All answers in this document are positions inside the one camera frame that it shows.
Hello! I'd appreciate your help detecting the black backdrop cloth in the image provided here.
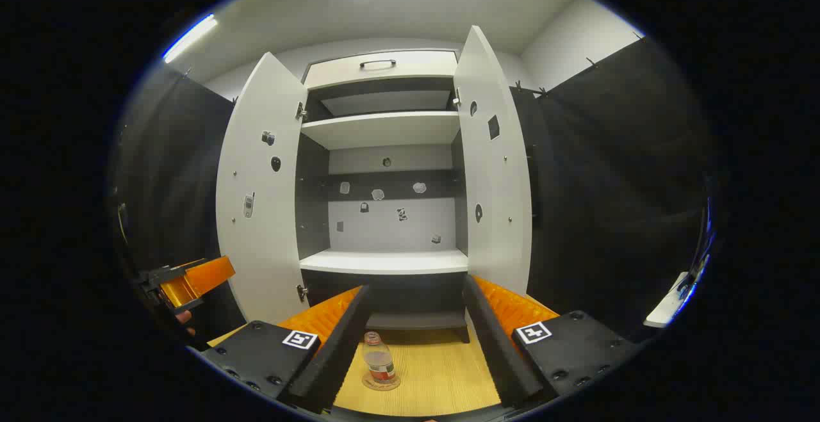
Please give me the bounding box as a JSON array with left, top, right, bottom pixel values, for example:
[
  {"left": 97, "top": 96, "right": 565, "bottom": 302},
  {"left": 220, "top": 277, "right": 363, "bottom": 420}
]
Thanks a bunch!
[{"left": 115, "top": 35, "right": 715, "bottom": 346}]

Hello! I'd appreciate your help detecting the white cabinet drawer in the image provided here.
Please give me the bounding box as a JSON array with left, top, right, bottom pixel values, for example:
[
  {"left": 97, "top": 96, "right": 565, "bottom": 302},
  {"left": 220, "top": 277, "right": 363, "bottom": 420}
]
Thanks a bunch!
[{"left": 303, "top": 50, "right": 459, "bottom": 90}]

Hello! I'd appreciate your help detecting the white cabinet door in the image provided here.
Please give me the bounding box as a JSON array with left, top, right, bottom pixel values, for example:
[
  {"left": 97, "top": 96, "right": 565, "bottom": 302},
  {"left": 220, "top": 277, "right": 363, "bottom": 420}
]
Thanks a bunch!
[
  {"left": 216, "top": 52, "right": 309, "bottom": 325},
  {"left": 453, "top": 25, "right": 532, "bottom": 298}
]

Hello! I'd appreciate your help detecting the clear plastic bottle red label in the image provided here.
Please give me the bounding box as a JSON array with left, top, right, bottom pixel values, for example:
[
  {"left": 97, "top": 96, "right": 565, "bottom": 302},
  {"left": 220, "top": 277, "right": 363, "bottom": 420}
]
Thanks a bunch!
[{"left": 363, "top": 331, "right": 398, "bottom": 384}]

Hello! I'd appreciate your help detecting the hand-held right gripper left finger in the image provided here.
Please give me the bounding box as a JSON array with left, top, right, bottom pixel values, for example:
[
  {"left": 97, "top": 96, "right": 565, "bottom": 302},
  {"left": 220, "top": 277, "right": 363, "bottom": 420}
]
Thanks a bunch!
[{"left": 192, "top": 284, "right": 372, "bottom": 415}]

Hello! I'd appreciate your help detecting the round wooden coaster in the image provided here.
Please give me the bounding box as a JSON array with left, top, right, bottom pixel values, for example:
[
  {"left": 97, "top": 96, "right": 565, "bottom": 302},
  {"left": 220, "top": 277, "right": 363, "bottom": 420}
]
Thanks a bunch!
[{"left": 362, "top": 371, "right": 402, "bottom": 391}]

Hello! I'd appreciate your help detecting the narrow ceiling light strip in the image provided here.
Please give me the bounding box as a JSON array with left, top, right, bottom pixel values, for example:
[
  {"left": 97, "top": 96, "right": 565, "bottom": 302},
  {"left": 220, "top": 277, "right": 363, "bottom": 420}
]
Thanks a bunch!
[{"left": 162, "top": 14, "right": 218, "bottom": 64}]

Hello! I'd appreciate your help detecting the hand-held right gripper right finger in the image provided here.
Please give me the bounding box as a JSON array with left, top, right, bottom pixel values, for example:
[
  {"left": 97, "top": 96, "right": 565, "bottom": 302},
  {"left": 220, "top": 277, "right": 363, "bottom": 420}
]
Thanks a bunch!
[{"left": 463, "top": 273, "right": 641, "bottom": 410}]

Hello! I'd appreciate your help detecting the white side table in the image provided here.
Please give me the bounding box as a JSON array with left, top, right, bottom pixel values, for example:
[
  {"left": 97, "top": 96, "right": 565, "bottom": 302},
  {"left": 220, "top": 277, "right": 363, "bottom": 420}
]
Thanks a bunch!
[{"left": 644, "top": 272, "right": 696, "bottom": 329}]

